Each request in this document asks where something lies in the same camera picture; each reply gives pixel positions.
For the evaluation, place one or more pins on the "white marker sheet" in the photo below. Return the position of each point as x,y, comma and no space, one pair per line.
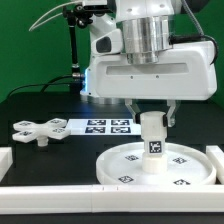
109,127

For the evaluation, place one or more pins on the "white cross-shaped table base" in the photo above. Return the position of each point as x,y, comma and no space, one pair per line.
27,131

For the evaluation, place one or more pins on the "white round table top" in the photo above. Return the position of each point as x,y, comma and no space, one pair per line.
182,165

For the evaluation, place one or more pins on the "white right fence bar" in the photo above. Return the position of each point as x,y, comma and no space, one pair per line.
216,156

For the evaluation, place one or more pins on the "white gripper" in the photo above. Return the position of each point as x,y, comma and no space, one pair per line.
184,72

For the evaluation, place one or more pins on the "white front fence bar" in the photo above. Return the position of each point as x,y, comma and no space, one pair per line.
111,198

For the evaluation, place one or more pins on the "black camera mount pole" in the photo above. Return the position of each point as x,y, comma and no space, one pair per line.
76,17

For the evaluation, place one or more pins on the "white left fence bar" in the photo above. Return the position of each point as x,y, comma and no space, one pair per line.
6,160

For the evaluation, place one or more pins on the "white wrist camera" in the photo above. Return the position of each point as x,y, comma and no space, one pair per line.
105,43

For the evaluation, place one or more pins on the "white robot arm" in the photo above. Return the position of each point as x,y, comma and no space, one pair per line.
135,55

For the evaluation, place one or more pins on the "white fence bar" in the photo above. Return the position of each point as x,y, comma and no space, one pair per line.
111,198
216,156
6,160

